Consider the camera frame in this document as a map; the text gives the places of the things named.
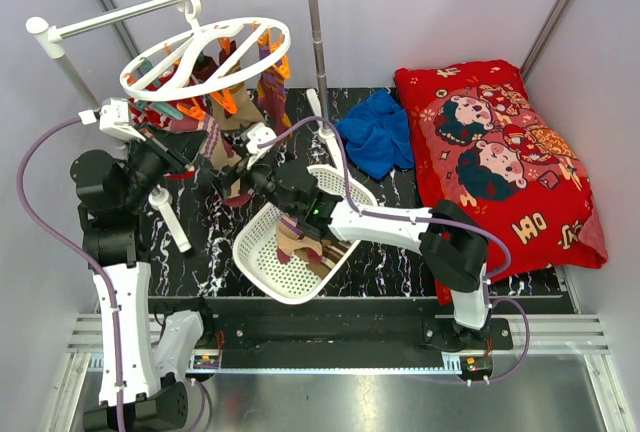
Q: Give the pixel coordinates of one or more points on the white perforated plastic basket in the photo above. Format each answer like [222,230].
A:
[302,192]

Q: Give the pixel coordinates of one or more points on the beige olive striped sock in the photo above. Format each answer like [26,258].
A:
[246,115]

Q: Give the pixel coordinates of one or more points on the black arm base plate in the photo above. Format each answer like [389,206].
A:
[347,335]

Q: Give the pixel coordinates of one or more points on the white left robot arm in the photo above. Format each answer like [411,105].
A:
[143,384]

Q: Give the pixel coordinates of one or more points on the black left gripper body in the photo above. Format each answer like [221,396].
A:
[154,157]

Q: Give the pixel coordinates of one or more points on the white drying rack frame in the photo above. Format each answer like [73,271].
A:
[159,74]

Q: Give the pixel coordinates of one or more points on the teal plastic clip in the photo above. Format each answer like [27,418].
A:
[166,109]

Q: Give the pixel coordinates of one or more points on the blue towel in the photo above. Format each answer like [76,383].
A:
[376,136]

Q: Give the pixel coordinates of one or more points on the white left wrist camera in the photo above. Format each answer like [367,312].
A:
[114,119]

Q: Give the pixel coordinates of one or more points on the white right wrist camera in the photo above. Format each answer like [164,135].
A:
[256,137]

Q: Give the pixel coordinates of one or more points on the red cartoon print pillow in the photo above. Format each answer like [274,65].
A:
[478,142]

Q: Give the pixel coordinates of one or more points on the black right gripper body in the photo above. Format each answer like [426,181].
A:
[259,177]

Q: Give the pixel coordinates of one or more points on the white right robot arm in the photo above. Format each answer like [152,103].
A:
[451,245]

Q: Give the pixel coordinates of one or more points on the purple striped sock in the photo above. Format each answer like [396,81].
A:
[272,97]

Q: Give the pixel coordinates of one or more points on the red white santa sock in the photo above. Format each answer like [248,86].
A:
[144,114]

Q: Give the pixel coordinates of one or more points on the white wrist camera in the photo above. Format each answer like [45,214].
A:
[256,137]
[114,119]

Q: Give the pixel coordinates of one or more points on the maroon beige sock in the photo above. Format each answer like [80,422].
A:
[290,241]

